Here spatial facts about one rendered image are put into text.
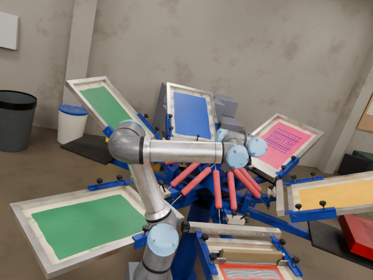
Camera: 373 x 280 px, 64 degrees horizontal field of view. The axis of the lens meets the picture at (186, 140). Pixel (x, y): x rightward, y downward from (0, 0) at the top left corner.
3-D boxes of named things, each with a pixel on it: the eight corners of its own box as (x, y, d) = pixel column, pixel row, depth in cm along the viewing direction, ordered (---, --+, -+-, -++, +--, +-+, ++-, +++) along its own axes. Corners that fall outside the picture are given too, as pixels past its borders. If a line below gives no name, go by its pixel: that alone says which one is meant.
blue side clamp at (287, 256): (298, 282, 181) (303, 274, 179) (292, 282, 180) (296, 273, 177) (275, 247, 208) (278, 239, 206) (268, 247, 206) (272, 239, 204)
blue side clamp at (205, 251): (215, 281, 164) (218, 271, 162) (206, 281, 163) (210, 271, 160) (200, 243, 191) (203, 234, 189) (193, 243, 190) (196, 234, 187)
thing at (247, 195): (268, 225, 234) (273, 213, 230) (172, 218, 210) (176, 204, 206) (230, 174, 307) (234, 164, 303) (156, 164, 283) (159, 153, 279)
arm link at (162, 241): (140, 268, 112) (148, 239, 108) (144, 244, 125) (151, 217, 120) (171, 274, 113) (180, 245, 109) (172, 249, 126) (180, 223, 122)
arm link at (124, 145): (100, 138, 95) (252, 144, 97) (107, 128, 105) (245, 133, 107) (101, 171, 99) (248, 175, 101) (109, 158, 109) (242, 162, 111)
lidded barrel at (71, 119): (83, 136, 526) (88, 106, 507) (84, 148, 487) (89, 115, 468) (55, 133, 508) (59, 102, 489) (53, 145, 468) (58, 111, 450)
